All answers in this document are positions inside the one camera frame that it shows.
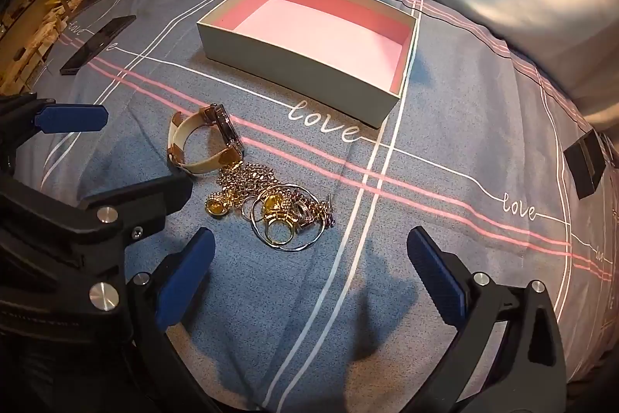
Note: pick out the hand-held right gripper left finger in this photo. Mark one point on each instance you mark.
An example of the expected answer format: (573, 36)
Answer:
(191, 277)

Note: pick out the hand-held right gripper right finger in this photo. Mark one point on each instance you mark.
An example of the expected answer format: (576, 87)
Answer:
(435, 277)

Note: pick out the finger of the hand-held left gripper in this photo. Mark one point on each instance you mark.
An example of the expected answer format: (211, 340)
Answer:
(145, 200)
(72, 119)

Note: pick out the round gold pendant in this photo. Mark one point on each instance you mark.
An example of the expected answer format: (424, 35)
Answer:
(217, 206)

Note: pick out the large silver hoop bangle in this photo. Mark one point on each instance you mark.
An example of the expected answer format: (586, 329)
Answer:
(295, 249)

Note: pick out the pink-lined cardboard box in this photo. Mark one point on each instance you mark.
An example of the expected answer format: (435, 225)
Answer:
(314, 26)

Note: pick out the black phone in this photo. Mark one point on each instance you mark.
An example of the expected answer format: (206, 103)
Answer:
(96, 45)

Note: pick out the grey striped bedsheet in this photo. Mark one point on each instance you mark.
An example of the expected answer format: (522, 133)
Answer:
(435, 151)

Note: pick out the small black box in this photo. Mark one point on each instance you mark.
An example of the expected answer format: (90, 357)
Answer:
(587, 166)

